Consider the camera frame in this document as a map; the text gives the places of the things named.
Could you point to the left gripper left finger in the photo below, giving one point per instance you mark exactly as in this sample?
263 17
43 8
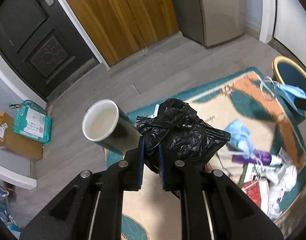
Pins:
90 206

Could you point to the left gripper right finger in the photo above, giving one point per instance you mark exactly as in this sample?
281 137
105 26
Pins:
212 205

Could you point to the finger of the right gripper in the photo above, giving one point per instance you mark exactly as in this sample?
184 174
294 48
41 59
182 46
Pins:
300 103

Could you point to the blue face mask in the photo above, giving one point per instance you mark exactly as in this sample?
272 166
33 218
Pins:
272 89
240 138

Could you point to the black plastic trash bag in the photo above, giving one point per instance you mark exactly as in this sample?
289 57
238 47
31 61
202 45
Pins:
182 135

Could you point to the white medicine box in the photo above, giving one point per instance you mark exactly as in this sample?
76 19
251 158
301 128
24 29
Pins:
253 172

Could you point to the teal yellow-rimmed trash bin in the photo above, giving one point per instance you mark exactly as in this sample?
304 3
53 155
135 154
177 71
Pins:
287 72

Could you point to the crumpled white paper trash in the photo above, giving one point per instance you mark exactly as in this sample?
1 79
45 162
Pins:
268 192

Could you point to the teal orange patterned rug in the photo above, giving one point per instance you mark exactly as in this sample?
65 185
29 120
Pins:
272 126

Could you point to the purple tube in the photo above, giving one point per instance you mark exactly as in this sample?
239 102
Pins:
257 157

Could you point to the blue face mask on rug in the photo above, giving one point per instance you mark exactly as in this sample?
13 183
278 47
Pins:
240 138

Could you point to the white interior door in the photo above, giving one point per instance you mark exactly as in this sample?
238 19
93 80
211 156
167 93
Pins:
290 28

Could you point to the black paper cup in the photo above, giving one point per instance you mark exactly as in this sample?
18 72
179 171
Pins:
105 124

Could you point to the teal tissue pack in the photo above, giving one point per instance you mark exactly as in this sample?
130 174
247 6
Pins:
32 122

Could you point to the brown cardboard box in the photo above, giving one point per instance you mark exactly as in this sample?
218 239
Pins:
16 143

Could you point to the beige refrigerator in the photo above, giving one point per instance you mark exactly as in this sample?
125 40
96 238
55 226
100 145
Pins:
211 22

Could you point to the black entrance door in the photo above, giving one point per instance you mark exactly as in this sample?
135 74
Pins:
42 46

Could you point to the wooden cabinet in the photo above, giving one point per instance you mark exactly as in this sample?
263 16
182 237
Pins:
120 28

